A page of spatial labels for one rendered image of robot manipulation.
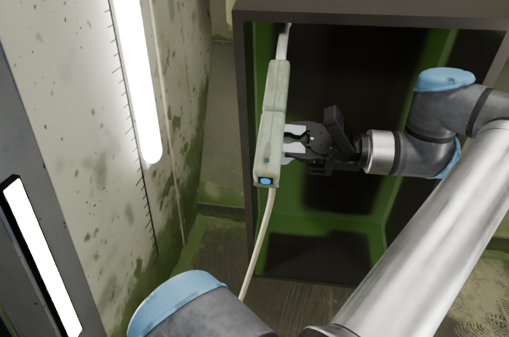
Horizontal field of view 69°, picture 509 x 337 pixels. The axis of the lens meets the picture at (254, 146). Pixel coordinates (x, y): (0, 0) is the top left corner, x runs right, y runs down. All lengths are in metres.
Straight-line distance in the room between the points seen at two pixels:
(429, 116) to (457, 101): 0.05
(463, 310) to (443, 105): 1.79
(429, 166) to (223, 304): 0.50
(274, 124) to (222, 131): 1.80
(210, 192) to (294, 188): 0.92
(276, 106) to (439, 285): 0.45
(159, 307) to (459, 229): 0.34
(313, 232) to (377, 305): 1.45
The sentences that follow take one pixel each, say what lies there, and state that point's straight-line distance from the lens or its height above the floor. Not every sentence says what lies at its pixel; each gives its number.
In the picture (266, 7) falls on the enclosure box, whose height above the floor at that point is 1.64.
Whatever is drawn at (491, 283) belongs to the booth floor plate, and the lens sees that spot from 2.61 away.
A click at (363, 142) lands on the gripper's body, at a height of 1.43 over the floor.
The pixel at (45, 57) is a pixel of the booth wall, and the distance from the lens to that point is 1.15.
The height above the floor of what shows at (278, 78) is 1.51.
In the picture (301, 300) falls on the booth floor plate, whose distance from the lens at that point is 2.18.
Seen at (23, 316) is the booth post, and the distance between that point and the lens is 1.40.
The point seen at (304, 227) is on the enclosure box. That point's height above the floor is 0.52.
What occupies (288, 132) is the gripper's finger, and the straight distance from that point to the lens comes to 0.76.
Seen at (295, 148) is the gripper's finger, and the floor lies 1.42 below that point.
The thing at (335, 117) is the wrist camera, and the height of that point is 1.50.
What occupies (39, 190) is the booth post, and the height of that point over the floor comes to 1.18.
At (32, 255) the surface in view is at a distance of 1.16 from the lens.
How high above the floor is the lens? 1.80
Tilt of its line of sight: 32 degrees down
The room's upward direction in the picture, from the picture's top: straight up
